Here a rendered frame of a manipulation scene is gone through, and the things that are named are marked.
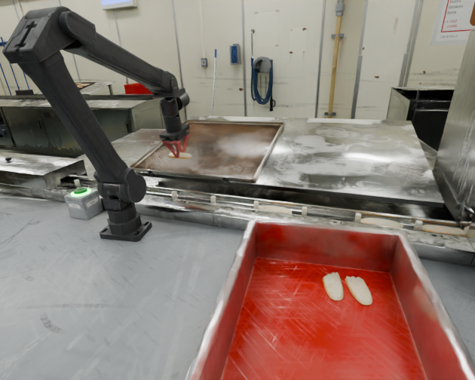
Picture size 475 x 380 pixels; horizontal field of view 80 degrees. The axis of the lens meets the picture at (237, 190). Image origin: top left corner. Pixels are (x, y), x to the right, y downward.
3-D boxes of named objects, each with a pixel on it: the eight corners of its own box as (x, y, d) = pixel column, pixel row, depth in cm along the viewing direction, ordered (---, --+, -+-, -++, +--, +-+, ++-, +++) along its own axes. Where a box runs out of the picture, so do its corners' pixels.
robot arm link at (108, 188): (105, 214, 77) (122, 216, 75) (96, 179, 72) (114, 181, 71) (128, 199, 84) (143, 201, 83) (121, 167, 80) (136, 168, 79)
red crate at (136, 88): (124, 94, 417) (123, 84, 411) (139, 91, 448) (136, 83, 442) (155, 93, 404) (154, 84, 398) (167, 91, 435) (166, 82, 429)
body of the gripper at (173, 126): (191, 130, 103) (186, 109, 98) (175, 141, 95) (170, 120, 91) (176, 128, 105) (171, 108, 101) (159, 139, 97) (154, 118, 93)
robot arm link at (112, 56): (22, 38, 54) (65, 34, 51) (22, 7, 54) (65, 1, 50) (154, 95, 95) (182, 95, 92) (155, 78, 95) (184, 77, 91)
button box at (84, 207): (71, 227, 91) (61, 195, 86) (90, 215, 98) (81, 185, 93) (91, 231, 88) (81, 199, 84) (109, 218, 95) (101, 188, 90)
